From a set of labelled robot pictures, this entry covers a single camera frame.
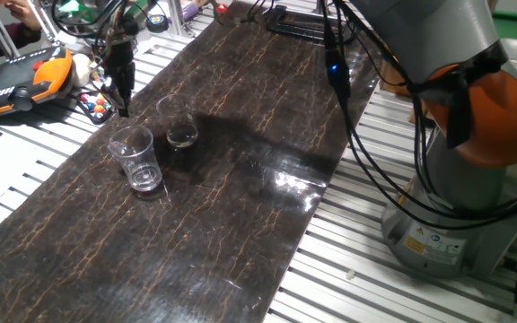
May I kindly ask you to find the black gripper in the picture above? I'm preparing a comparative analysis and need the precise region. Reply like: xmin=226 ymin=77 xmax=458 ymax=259
xmin=103 ymin=39 xmax=136 ymax=118

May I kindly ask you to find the clear ribbed plastic cup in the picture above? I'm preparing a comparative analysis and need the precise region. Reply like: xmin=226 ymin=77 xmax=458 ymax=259
xmin=107 ymin=125 xmax=164 ymax=193

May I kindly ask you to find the clear glass beaker cup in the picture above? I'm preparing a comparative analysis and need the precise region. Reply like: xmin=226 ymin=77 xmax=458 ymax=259
xmin=155 ymin=92 xmax=200 ymax=150

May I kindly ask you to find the person hand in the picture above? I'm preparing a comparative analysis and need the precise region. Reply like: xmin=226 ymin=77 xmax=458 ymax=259
xmin=4 ymin=0 xmax=43 ymax=31

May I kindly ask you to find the billiard ball triangle toy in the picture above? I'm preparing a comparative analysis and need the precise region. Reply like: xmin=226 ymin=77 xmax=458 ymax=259
xmin=74 ymin=89 xmax=120 ymax=126

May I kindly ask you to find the white egg shaped object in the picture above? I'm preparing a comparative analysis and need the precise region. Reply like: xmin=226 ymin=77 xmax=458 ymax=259
xmin=70 ymin=53 xmax=93 ymax=88

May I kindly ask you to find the round tape measure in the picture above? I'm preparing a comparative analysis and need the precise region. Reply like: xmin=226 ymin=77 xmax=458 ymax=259
xmin=145 ymin=13 xmax=170 ymax=33

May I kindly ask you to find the orange black teach pendant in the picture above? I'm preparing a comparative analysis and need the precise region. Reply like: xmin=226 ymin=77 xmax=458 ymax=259
xmin=0 ymin=46 xmax=74 ymax=118

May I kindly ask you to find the purple object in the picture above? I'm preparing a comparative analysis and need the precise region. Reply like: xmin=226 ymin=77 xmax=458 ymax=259
xmin=180 ymin=2 xmax=202 ymax=22

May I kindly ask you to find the dark marble pattern mat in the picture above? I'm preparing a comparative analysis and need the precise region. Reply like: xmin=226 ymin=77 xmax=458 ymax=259
xmin=0 ymin=0 xmax=383 ymax=323

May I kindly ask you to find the black clamp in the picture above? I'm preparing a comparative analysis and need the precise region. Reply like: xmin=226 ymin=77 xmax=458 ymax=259
xmin=265 ymin=4 xmax=331 ymax=45

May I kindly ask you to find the silver metal post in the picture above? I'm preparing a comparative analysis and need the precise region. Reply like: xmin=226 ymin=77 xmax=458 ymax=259
xmin=166 ymin=0 xmax=187 ymax=37

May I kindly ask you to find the thin aluminium frame bar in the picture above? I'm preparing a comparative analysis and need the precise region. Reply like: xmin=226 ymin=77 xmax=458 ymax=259
xmin=24 ymin=0 xmax=57 ymax=44

